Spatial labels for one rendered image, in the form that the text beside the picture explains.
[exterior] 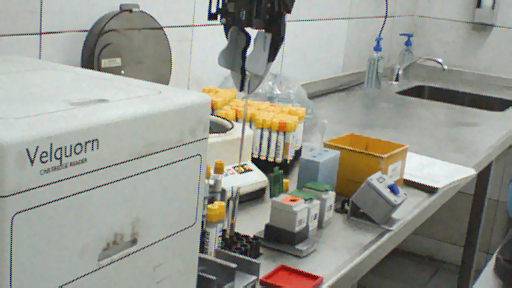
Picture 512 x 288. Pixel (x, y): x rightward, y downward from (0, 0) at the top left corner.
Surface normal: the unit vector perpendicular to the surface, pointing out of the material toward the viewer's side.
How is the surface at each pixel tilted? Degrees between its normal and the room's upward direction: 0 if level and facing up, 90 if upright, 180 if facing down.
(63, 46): 90
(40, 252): 90
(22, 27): 90
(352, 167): 90
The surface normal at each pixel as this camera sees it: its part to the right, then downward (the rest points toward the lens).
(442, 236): -0.48, 0.17
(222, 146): 0.78, 0.23
